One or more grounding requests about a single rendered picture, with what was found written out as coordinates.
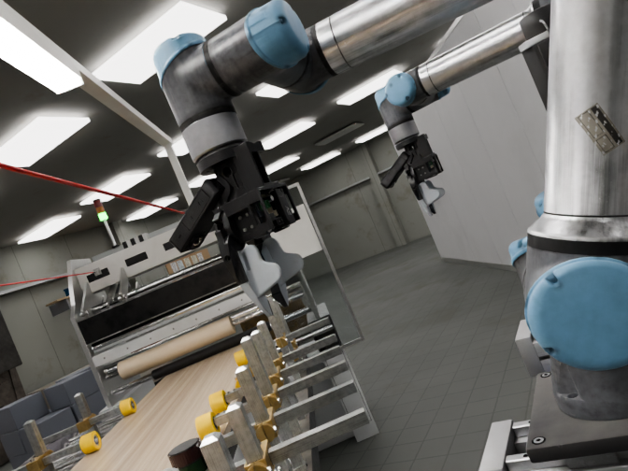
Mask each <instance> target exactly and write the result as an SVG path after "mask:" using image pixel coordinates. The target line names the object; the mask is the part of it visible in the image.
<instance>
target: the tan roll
mask: <svg viewBox="0 0 628 471"><path fill-rule="evenodd" d="M262 314H264V313H263V312H262V311H261V310H257V311H255V312H253V313H250V314H249V315H247V316H244V317H242V318H240V319H237V320H235V321H231V319H230V316H227V317H225V318H223V319H220V320H218V321H214V322H212V323H211V324H208V325H206V326H203V327H201V328H199V329H196V330H194V331H192V332H189V333H188V334H186V335H182V336H180V337H177V338H175V339H172V340H170V341H168V342H165V343H163V344H162V345H159V346H157V347H155V348H152V349H150V350H146V351H144V352H141V353H139V354H137V355H135V356H133V357H131V358H128V359H126V360H124V361H121V362H119V363H118V370H117V371H114V372H112V373H110V374H107V375H106V380H109V379H111V378H115V377H116V376H121V378H122V379H124V380H126V379H128V378H131V377H133V376H136V375H138V374H140V373H143V372H145V371H147V370H150V369H152V368H154V367H156V366H158V365H161V364H164V363H167V362H169V361H171V360H174V359H176V358H178V357H180V356H182V355H184V354H187V353H189V352H191V351H194V350H198V349H200V348H202V347H204V346H206V345H208V344H211V343H213V342H215V341H218V340H220V339H222V338H225V337H227V336H229V335H232V334H234V333H235V332H236V328H235V326H236V325H238V324H240V323H242V322H245V321H248V320H251V319H253V318H255V317H258V316H260V315H262Z"/></svg>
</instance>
